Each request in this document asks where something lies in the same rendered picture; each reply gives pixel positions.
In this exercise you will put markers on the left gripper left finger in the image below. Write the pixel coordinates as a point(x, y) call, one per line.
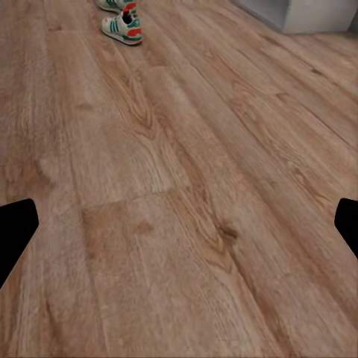
point(18, 222)

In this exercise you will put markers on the gym shoe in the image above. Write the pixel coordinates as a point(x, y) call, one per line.
point(124, 28)
point(118, 5)

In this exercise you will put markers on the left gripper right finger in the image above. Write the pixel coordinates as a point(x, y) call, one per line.
point(346, 221)

